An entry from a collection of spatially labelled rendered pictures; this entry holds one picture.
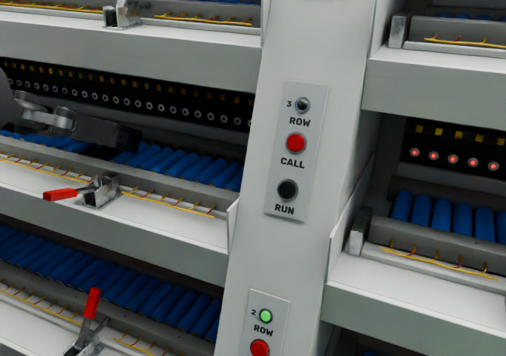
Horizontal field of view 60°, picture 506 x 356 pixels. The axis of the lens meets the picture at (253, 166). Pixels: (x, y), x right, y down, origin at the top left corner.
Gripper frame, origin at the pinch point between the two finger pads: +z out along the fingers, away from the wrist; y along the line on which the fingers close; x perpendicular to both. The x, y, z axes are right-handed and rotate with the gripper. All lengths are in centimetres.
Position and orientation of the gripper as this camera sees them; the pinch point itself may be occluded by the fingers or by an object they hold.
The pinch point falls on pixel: (108, 135)
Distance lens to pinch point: 57.2
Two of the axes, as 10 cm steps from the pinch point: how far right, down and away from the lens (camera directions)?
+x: 2.3, -9.7, 0.2
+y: 9.0, 2.0, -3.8
